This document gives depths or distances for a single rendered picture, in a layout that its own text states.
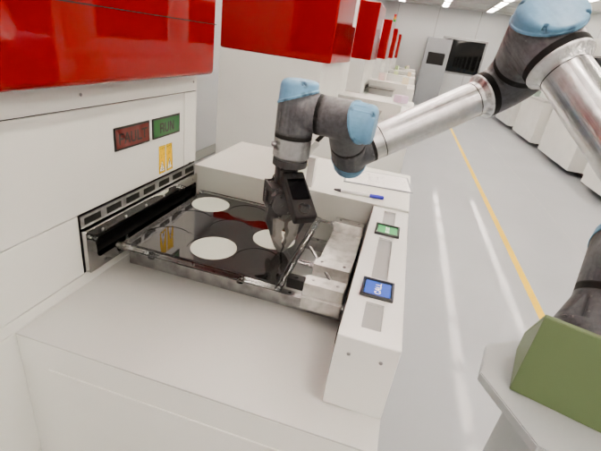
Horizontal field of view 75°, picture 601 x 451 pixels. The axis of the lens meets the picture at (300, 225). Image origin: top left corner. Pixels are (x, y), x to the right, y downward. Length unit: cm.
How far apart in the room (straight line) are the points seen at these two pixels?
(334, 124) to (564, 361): 56
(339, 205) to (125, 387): 67
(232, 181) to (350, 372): 71
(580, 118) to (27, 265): 95
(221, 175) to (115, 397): 65
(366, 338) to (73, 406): 55
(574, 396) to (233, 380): 56
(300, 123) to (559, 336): 57
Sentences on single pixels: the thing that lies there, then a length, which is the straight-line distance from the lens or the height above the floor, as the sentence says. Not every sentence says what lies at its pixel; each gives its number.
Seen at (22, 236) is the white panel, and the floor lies 98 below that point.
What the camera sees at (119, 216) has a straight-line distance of 94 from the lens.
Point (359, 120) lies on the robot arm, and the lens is 73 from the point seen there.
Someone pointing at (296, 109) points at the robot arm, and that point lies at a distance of 76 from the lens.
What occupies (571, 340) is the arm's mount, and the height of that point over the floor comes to 96.
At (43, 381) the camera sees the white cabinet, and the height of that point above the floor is 72.
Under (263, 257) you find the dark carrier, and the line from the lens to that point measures 86.
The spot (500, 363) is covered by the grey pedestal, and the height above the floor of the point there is 82.
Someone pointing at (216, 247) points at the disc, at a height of 90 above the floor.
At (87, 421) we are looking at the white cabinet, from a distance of 89.
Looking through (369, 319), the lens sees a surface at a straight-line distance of 64.
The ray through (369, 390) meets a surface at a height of 87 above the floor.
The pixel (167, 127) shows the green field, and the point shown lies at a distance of 105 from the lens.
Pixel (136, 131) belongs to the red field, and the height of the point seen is 111.
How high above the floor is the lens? 133
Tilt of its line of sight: 25 degrees down
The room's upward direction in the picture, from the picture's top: 8 degrees clockwise
